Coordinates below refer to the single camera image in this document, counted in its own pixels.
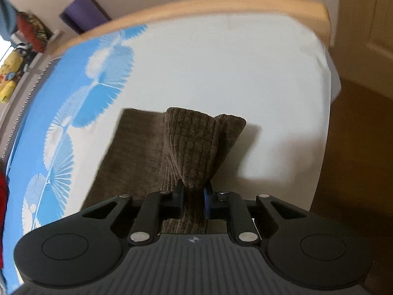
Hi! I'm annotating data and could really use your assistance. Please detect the beige wooden door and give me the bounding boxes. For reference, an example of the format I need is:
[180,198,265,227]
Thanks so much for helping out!
[332,0,393,99]

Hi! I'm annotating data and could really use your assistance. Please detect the wooden bed frame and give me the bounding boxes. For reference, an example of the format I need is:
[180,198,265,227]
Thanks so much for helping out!
[63,0,330,50]

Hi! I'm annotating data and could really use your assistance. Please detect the yellow plush toy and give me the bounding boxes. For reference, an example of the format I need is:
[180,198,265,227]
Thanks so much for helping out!
[0,51,22,103]

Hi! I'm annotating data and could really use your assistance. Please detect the blue white printed bed sheet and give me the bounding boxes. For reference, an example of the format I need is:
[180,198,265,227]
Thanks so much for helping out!
[0,4,341,292]

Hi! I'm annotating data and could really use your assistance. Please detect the blue cloth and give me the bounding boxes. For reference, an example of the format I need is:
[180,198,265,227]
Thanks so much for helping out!
[0,0,17,42]

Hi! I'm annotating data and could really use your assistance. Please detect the brown corduroy pants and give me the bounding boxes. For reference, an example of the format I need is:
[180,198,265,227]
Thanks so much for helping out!
[82,107,248,234]

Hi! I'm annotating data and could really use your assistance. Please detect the black white plush toy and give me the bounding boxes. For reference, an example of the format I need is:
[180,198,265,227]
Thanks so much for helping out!
[14,43,34,65]

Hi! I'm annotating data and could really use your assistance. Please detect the red knitted blanket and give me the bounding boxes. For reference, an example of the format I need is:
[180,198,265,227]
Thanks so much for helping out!
[0,172,8,268]

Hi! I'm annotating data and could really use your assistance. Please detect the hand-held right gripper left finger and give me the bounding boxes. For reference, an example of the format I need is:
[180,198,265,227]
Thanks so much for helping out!
[81,180,186,246]

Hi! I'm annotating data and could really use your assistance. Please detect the purple box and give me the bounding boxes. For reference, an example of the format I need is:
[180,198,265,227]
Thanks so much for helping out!
[60,0,111,34]

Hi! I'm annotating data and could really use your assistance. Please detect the grey mattress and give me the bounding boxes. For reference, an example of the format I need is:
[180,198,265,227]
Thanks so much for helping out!
[0,31,63,166]

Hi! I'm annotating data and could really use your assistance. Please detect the red patterned cushion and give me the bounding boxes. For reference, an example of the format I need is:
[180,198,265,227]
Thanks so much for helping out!
[17,12,51,53]

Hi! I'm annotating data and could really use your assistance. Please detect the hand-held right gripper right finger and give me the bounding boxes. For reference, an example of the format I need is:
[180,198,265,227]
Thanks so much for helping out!
[203,180,308,245]

